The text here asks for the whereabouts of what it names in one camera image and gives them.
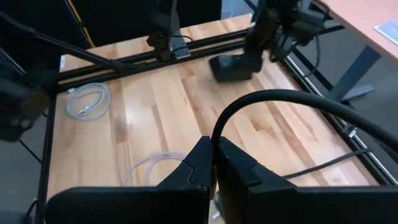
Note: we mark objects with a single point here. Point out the pale rectangular phone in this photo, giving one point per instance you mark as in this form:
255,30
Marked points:
388,31

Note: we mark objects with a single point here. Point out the light wooden desk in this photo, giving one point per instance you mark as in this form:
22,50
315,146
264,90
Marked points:
367,18

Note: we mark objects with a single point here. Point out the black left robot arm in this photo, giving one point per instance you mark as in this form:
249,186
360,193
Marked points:
164,31

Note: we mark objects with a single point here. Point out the black charger block with label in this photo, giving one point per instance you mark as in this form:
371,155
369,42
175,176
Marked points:
230,70

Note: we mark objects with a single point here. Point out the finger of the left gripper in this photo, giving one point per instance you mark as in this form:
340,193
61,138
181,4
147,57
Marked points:
253,60

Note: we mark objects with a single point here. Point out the black backdrop curtain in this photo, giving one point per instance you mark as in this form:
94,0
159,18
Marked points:
124,12

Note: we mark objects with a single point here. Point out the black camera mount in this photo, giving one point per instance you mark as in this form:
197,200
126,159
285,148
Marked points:
21,93

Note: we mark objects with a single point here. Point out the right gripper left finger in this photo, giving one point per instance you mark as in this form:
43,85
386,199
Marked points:
140,205

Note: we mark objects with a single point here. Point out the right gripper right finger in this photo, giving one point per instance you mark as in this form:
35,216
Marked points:
280,205

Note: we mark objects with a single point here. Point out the black diagonal frame strut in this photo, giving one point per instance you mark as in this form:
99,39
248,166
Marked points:
62,42

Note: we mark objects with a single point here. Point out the black aluminium table frame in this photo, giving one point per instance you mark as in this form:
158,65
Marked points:
46,155

